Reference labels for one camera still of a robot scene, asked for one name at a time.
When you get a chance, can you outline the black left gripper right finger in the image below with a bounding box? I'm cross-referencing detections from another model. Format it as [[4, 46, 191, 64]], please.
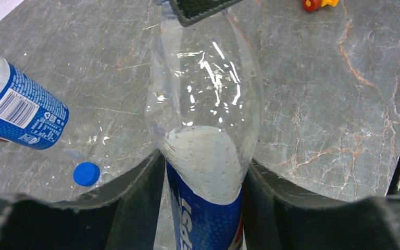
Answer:
[[242, 162, 400, 249]]

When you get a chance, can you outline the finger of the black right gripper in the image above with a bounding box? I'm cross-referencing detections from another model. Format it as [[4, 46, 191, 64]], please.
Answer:
[[169, 0, 242, 27]]

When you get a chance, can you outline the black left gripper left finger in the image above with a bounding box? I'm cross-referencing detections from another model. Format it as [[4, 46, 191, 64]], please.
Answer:
[[0, 152, 165, 249]]

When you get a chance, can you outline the blue bottle cap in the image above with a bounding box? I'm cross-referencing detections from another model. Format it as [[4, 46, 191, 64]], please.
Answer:
[[73, 162, 100, 187]]

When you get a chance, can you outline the Pepsi bottle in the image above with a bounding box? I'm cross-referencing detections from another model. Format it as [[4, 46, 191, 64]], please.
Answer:
[[0, 55, 69, 150], [145, 1, 264, 249]]

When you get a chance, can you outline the red toy block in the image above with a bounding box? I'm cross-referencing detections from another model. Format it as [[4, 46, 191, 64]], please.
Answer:
[[301, 0, 339, 13]]

